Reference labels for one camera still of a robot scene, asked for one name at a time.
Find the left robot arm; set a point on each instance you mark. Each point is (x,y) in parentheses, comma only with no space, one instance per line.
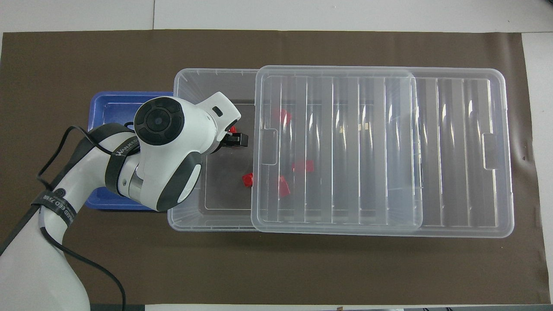
(162,175)

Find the clear plastic lid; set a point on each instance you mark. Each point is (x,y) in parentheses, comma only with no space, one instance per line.
(453,151)

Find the clear plastic box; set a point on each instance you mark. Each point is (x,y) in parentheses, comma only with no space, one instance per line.
(224,198)

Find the blue plastic tray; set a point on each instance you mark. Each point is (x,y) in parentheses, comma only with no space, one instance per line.
(113,103)

